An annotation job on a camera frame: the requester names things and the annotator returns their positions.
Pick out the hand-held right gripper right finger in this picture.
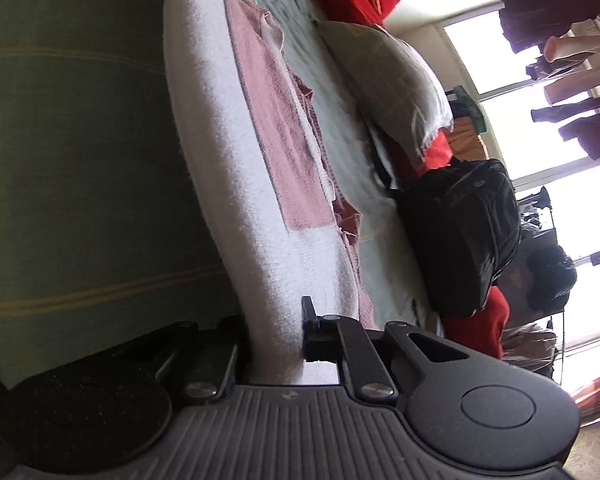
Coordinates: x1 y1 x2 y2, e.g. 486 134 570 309
300 296 468 403

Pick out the pink and white sweater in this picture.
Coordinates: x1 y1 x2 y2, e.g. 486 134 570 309
162 0 376 386

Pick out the dark hanging jacket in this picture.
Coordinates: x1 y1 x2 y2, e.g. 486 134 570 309
527 245 578 311

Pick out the black backpack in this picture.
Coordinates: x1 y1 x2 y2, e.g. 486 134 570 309
375 157 523 318

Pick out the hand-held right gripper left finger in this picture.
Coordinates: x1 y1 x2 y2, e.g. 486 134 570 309
152 315 255 403

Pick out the dark hanging laundry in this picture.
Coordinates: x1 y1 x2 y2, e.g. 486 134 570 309
500 0 600 161

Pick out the grey-green pillow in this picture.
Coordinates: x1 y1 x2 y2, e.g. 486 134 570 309
315 20 453 168

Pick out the window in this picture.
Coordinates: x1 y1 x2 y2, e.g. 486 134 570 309
442 5 600 391

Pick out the brown cardboard box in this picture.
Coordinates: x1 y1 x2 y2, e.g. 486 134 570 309
450 117 491 161

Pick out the red pillow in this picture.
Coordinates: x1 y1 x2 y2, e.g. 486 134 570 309
380 130 511 361

